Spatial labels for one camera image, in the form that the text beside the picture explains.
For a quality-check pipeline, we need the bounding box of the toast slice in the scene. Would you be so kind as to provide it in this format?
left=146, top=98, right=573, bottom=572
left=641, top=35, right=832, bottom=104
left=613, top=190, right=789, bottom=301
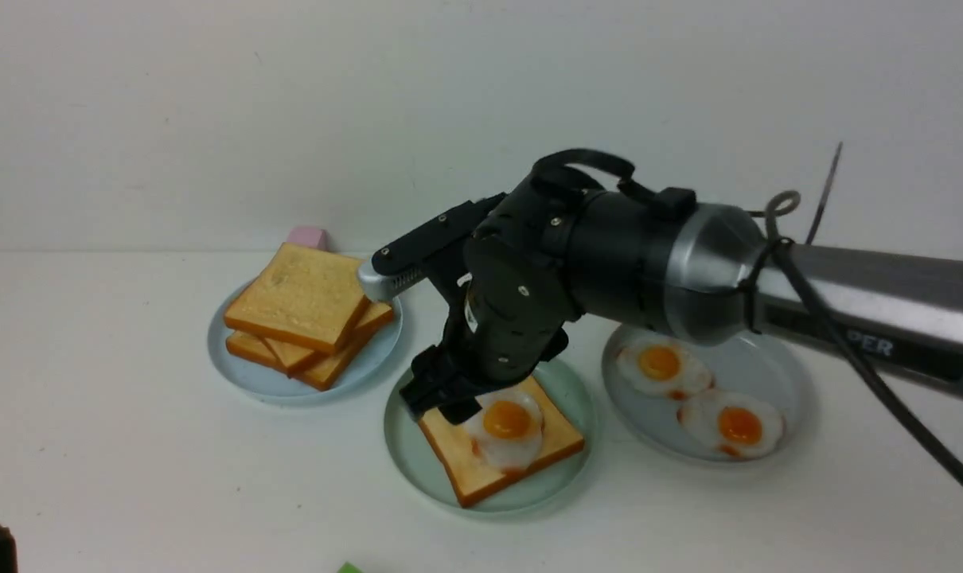
left=224, top=331, right=370, bottom=391
left=417, top=376, right=587, bottom=509
left=260, top=303, right=396, bottom=387
left=223, top=242, right=370, bottom=354

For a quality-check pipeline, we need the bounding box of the green block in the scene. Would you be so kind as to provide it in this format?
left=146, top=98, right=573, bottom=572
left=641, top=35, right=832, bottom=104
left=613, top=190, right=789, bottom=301
left=337, top=562, right=364, bottom=573

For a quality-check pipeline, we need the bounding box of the grey egg plate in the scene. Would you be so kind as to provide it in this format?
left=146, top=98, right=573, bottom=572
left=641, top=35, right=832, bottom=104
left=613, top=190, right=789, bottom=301
left=601, top=326, right=813, bottom=466

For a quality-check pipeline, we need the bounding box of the light blue bread plate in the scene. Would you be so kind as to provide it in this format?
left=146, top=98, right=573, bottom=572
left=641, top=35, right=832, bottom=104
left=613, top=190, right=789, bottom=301
left=206, top=282, right=404, bottom=407

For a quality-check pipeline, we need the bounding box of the green center plate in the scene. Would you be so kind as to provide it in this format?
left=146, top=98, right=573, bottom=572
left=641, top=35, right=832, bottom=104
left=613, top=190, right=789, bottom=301
left=382, top=360, right=605, bottom=520

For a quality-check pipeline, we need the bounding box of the pink cube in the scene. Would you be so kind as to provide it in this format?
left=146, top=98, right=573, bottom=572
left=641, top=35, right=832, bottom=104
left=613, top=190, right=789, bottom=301
left=285, top=225, right=329, bottom=251

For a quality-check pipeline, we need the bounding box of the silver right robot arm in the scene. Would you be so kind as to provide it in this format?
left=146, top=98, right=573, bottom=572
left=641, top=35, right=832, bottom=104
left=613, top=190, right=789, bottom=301
left=400, top=167, right=963, bottom=424

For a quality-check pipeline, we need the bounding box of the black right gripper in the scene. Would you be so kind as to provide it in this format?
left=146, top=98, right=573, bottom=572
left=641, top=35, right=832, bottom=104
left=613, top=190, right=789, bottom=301
left=400, top=231, right=581, bottom=427

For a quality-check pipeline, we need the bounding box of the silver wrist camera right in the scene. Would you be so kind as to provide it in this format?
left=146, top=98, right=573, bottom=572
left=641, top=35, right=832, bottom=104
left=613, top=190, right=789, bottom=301
left=357, top=195, right=506, bottom=303

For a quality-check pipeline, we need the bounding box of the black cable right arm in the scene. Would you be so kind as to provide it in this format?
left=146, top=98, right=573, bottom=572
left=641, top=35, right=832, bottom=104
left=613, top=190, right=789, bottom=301
left=529, top=142, right=963, bottom=514

